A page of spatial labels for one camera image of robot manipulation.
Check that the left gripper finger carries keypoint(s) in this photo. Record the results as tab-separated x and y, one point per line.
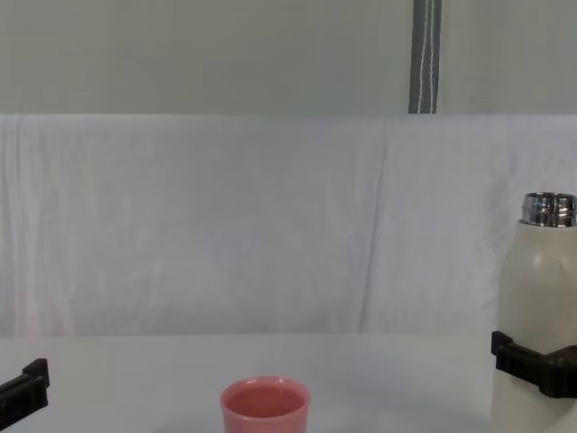
31	388

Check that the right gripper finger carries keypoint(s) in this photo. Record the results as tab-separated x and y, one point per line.
523	365

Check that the cream vacuum bottle steel neck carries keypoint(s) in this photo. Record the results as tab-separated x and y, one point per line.
541	288

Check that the white table cloth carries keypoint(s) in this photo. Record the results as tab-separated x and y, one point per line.
135	383

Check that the pink cup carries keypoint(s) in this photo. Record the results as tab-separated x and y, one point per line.
266	415

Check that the white curtain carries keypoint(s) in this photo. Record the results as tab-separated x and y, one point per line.
225	225

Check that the grey striped post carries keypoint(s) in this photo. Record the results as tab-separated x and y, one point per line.
424	54

